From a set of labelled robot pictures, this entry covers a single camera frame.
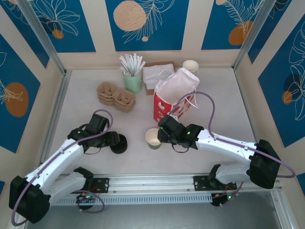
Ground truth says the stack of paper cups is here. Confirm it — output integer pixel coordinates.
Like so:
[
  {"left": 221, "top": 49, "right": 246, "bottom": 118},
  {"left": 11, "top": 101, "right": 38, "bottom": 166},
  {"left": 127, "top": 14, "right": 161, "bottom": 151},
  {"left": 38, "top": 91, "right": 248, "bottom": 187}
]
[{"left": 182, "top": 59, "right": 199, "bottom": 76}]

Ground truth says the aluminium table side rail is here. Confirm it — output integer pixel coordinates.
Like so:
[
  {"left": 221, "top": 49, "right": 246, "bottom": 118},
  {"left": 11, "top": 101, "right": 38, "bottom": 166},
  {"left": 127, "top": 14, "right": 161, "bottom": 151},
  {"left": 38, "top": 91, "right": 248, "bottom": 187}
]
[{"left": 39, "top": 70, "right": 72, "bottom": 167}]

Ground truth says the red and white paper bag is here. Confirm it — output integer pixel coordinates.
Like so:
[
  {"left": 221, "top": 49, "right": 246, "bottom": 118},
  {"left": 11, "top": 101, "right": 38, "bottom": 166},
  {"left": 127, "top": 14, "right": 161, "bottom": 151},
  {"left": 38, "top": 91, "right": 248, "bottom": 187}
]
[{"left": 153, "top": 67, "right": 200, "bottom": 124}]

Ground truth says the aluminium frame post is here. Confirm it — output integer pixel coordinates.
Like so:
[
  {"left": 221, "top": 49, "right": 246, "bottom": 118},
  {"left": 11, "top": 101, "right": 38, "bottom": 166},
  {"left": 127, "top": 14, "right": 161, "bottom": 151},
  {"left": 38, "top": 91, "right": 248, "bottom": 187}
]
[
  {"left": 234, "top": 0, "right": 273, "bottom": 71},
  {"left": 18, "top": 0, "right": 72, "bottom": 76}
]

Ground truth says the brown pulp cup carrier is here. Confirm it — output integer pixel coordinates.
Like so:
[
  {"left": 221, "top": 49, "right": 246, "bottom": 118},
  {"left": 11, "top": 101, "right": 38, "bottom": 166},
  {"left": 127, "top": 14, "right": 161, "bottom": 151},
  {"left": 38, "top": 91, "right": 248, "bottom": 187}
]
[{"left": 96, "top": 82, "right": 137, "bottom": 105}]

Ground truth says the small controller circuit board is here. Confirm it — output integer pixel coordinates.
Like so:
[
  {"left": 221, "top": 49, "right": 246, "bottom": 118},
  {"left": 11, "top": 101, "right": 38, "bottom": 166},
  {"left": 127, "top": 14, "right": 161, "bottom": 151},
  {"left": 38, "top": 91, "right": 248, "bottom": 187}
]
[
  {"left": 76, "top": 193, "right": 96, "bottom": 210},
  {"left": 211, "top": 193, "right": 235, "bottom": 208}
]

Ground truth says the white napkin stack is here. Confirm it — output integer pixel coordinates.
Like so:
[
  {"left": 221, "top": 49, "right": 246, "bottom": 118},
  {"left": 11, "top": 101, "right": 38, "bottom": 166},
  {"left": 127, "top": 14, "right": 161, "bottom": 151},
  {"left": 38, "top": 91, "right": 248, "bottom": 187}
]
[{"left": 142, "top": 61, "right": 176, "bottom": 95}]

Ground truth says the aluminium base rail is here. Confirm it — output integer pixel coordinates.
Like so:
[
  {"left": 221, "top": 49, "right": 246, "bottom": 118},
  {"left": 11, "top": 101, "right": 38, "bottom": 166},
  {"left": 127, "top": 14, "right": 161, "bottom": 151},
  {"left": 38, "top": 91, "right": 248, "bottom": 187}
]
[{"left": 46, "top": 175, "right": 283, "bottom": 193}]

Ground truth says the mint green straw holder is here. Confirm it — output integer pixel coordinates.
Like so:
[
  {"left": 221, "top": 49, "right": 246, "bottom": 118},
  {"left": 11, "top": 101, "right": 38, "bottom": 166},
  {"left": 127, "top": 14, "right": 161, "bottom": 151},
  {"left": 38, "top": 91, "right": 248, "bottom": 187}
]
[{"left": 122, "top": 71, "right": 143, "bottom": 94}]

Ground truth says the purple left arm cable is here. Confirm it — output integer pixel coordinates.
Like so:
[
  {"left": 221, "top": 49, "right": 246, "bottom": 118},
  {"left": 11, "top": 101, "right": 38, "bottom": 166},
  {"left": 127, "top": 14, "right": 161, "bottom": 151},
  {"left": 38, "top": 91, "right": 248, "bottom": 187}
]
[{"left": 11, "top": 109, "right": 114, "bottom": 226}]

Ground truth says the bundle of white wrapped straws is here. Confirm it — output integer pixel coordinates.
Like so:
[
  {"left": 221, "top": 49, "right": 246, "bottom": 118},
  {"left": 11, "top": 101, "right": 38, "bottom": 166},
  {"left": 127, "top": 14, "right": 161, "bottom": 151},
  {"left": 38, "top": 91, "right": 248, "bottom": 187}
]
[{"left": 119, "top": 53, "right": 146, "bottom": 77}]

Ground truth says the black plastic cup lid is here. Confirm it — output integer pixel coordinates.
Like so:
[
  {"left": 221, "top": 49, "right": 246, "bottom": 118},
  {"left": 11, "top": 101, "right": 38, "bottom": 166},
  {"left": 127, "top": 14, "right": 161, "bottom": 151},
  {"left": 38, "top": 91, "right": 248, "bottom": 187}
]
[{"left": 111, "top": 135, "right": 128, "bottom": 154}]

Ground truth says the grey slotted cable duct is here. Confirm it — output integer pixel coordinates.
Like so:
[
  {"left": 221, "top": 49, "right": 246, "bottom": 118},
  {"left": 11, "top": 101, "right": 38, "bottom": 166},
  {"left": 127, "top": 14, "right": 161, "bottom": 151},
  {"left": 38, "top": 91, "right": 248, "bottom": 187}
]
[{"left": 51, "top": 192, "right": 213, "bottom": 206}]

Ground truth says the green paper coffee cup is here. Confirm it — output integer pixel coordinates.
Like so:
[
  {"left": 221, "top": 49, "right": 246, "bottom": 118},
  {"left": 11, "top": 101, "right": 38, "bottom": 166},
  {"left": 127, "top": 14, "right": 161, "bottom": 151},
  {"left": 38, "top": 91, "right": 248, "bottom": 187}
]
[{"left": 145, "top": 128, "right": 163, "bottom": 150}]

